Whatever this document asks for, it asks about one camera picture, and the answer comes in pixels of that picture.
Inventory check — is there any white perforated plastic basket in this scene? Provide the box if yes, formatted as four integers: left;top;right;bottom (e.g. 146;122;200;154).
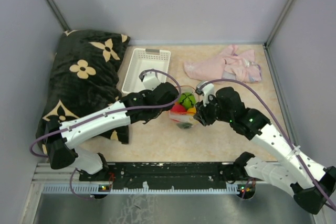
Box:
121;48;171;94

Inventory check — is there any red apple toy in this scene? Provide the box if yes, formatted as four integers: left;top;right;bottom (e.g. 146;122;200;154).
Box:
170;104;187;114

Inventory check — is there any yellow lemon toy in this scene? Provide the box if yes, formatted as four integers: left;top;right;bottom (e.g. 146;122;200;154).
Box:
186;107;196;115

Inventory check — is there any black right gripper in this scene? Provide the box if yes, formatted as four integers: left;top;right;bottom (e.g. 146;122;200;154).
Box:
193;92;233;126

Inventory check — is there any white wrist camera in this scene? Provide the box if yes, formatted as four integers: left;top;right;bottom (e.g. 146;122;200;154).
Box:
195;81;215;106
139;71;161;90

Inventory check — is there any dark green avocado toy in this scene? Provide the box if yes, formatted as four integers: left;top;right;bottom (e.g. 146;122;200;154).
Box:
176;122;193;129

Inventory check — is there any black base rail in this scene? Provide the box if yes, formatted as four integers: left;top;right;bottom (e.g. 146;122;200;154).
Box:
79;152;255;190

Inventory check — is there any pink crumpled cloth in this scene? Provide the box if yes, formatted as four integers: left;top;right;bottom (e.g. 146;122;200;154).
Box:
183;45;262;83

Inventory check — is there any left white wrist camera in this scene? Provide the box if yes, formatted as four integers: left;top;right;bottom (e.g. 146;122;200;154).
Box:
139;71;161;90

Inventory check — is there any black floral plush blanket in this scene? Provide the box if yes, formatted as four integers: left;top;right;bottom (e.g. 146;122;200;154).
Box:
35;29;130;138

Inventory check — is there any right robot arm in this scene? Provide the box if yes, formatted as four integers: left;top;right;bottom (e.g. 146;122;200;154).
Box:
194;84;335;215

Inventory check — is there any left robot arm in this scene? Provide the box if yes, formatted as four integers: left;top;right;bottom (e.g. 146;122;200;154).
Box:
45;82;181;180

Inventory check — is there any green watermelon ball toy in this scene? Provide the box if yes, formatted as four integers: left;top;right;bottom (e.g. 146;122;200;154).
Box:
178;92;196;110

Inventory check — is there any clear orange zip bag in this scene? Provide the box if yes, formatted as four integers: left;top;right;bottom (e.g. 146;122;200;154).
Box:
169;86;200;126

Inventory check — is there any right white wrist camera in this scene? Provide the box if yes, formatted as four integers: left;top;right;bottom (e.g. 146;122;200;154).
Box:
195;81;215;106

